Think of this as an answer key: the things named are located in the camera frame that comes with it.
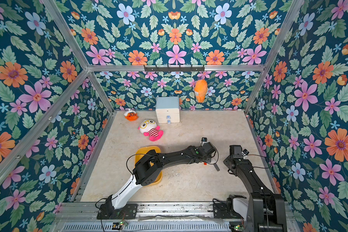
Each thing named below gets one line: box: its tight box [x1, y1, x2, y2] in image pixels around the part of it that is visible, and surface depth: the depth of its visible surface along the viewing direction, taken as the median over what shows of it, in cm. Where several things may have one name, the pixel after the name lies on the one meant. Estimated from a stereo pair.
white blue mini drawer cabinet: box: [155, 96, 181, 124], surface depth 107 cm
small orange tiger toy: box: [123, 109, 139, 122], surface depth 113 cm
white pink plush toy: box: [137, 119, 164, 142], surface depth 103 cm
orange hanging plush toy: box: [194, 79, 209, 103], surface depth 100 cm
